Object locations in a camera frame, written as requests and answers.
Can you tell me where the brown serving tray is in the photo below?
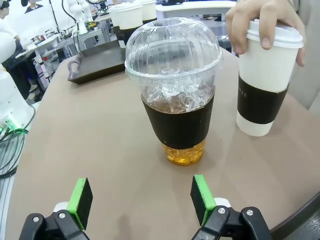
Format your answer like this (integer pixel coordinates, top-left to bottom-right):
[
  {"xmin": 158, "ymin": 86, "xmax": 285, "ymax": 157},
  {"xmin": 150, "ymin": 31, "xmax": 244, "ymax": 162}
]
[{"xmin": 67, "ymin": 41, "xmax": 131, "ymax": 86}]

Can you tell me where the thin black pole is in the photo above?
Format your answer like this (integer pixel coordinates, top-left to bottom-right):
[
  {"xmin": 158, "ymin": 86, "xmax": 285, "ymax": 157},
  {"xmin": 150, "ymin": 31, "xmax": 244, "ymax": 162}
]
[{"xmin": 48, "ymin": 0, "xmax": 61, "ymax": 33}]

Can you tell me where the clear plastic iced coffee cup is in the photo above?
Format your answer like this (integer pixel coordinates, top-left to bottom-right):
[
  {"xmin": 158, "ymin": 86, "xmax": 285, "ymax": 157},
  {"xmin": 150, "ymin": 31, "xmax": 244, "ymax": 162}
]
[{"xmin": 124, "ymin": 17, "xmax": 224, "ymax": 166}]

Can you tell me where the white paper coffee cup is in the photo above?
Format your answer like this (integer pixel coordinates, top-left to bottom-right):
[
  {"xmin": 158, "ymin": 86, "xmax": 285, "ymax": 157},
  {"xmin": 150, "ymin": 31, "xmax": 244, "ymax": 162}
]
[
  {"xmin": 139, "ymin": 0, "xmax": 158, "ymax": 25},
  {"xmin": 236, "ymin": 17, "xmax": 305, "ymax": 137},
  {"xmin": 109, "ymin": 4, "xmax": 144, "ymax": 48}
]

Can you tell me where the person's left hand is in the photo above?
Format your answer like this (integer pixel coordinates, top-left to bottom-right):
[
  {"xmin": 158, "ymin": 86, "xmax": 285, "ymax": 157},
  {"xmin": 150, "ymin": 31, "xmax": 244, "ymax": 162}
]
[{"xmin": 225, "ymin": 0, "xmax": 306, "ymax": 68}]

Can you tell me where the black floor cable bundle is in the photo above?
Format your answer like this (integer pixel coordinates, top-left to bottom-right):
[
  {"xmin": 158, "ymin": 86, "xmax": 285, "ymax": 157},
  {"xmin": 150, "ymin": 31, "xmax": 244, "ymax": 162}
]
[{"xmin": 0, "ymin": 104, "xmax": 37, "ymax": 177}]

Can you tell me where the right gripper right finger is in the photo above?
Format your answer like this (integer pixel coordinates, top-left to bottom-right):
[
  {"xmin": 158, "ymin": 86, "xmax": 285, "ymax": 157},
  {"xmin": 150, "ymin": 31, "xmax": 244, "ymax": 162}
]
[{"xmin": 190, "ymin": 174, "xmax": 272, "ymax": 240}]

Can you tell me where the cluttered grey workbench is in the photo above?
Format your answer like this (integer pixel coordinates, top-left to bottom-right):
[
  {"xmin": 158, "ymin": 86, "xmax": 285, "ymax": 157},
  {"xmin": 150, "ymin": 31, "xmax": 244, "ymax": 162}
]
[{"xmin": 14, "ymin": 24, "xmax": 78, "ymax": 66}]

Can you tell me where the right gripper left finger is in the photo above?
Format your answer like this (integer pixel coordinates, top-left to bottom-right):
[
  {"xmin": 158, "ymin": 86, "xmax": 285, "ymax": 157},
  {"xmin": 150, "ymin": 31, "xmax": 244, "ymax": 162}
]
[{"xmin": 19, "ymin": 177, "xmax": 94, "ymax": 240}]

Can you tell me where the small white side table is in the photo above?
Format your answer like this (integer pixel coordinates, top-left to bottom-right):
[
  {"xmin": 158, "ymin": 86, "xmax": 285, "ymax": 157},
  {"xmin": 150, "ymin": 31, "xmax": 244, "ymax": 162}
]
[{"xmin": 156, "ymin": 0, "xmax": 241, "ymax": 22}]

